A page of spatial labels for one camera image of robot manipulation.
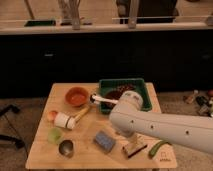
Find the blue sponge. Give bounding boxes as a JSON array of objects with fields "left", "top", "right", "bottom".
[{"left": 93, "top": 131, "right": 116, "bottom": 152}]

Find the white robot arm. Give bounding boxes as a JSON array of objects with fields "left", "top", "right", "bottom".
[{"left": 109, "top": 91, "right": 213, "bottom": 154}]

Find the dark brown bowl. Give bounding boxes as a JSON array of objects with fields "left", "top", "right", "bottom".
[{"left": 105, "top": 91, "right": 122, "bottom": 109}]

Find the red orange bowl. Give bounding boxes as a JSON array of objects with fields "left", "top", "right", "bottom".
[{"left": 65, "top": 87, "right": 89, "bottom": 107}]

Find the brown wooden block brush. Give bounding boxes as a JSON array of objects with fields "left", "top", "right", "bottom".
[{"left": 122, "top": 142, "right": 147, "bottom": 158}]

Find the green cucumber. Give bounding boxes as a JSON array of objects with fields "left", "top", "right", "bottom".
[{"left": 148, "top": 140, "right": 170, "bottom": 159}]

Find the dark brown cloth piece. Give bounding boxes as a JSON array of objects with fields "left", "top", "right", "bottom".
[{"left": 116, "top": 84, "right": 135, "bottom": 93}]

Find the green plastic tray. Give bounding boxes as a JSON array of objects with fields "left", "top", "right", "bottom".
[{"left": 99, "top": 78, "right": 152, "bottom": 111}]

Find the wooden folding table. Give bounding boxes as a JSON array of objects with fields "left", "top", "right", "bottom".
[{"left": 26, "top": 83, "right": 177, "bottom": 171}]

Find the small metal cup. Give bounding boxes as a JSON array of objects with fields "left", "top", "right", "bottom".
[{"left": 59, "top": 140, "right": 74, "bottom": 158}]

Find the light green cup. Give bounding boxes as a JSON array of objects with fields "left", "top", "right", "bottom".
[{"left": 47, "top": 128, "right": 62, "bottom": 144}]

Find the floor clutter pile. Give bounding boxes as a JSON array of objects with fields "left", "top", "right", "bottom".
[{"left": 183, "top": 90, "right": 213, "bottom": 118}]

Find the small orange ball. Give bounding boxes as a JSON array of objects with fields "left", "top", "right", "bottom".
[{"left": 47, "top": 110, "right": 58, "bottom": 121}]

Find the black chair base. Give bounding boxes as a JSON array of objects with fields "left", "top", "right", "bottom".
[{"left": 0, "top": 104, "right": 28, "bottom": 156}]

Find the white handled dish brush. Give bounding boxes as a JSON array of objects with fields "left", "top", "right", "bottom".
[{"left": 90, "top": 94, "right": 118, "bottom": 104}]

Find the white mallet wooden handle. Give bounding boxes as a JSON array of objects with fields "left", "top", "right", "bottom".
[{"left": 54, "top": 106, "right": 90, "bottom": 130}]

